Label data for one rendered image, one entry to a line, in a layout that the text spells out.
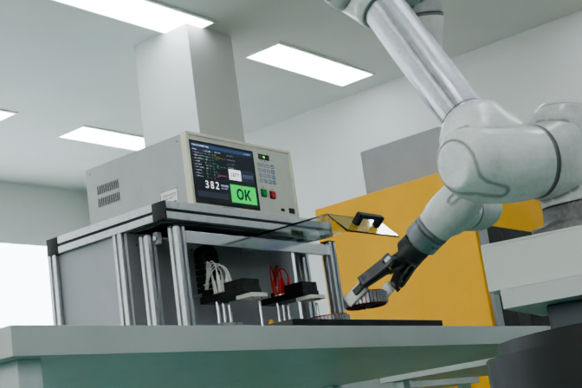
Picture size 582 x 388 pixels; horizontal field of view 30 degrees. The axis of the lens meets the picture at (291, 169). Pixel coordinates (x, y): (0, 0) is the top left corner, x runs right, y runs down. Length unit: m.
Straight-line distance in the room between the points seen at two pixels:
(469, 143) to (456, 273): 4.25
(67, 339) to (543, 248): 0.95
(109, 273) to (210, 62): 4.64
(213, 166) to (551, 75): 5.69
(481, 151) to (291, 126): 7.45
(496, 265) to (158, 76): 5.29
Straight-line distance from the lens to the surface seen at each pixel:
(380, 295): 2.71
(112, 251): 2.77
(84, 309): 2.83
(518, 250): 2.23
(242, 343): 2.18
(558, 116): 2.32
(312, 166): 9.35
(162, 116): 7.26
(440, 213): 2.58
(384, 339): 2.58
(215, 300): 2.75
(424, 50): 2.38
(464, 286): 6.34
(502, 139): 2.17
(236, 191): 2.89
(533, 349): 0.87
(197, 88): 7.11
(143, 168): 2.89
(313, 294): 2.87
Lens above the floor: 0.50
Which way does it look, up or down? 14 degrees up
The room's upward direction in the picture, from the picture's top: 8 degrees counter-clockwise
